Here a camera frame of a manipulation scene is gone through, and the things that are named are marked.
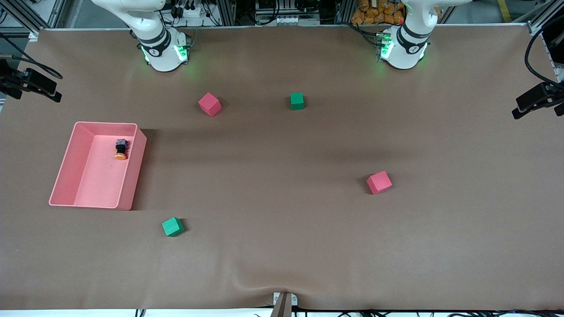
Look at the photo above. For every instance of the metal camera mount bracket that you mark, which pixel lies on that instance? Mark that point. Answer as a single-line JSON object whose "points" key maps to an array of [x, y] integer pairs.
{"points": [[284, 304]]}

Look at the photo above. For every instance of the aluminium frame rail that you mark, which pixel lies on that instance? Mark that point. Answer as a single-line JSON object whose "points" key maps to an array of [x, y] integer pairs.
{"points": [[538, 22]]}

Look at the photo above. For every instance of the aluminium frame beams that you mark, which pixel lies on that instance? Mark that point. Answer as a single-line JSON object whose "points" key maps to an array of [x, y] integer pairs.
{"points": [[59, 13]]}

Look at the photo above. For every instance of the yellow mushroom push button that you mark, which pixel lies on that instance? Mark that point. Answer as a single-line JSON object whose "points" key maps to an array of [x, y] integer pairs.
{"points": [[121, 147]]}

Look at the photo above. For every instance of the aluminium frame upright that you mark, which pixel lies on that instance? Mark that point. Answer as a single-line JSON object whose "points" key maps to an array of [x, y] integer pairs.
{"points": [[227, 12], [344, 11]]}

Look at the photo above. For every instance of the orange packaged items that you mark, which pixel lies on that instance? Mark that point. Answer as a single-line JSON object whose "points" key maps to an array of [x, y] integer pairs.
{"points": [[374, 13]]}

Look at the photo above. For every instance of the brown table cover sheet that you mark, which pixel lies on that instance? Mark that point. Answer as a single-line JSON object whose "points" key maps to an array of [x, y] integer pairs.
{"points": [[282, 246]]}

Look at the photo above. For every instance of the pink plastic bin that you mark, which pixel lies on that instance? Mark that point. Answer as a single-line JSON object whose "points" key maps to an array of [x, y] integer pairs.
{"points": [[101, 176]]}

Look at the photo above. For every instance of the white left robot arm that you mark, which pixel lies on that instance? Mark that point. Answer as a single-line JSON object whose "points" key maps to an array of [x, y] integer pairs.
{"points": [[403, 55]]}

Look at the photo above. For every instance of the pink foam cube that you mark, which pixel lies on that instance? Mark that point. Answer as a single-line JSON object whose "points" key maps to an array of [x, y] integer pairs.
{"points": [[379, 182], [209, 105]]}

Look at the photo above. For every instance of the white terminal strip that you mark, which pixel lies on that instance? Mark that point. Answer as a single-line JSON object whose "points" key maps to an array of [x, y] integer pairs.
{"points": [[287, 20]]}

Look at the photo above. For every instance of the green foam cube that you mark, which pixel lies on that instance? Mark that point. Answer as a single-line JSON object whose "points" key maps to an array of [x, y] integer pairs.
{"points": [[297, 101], [172, 227]]}

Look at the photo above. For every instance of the white power strip with plugs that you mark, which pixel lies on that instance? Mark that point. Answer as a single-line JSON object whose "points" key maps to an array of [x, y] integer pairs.
{"points": [[188, 9]]}

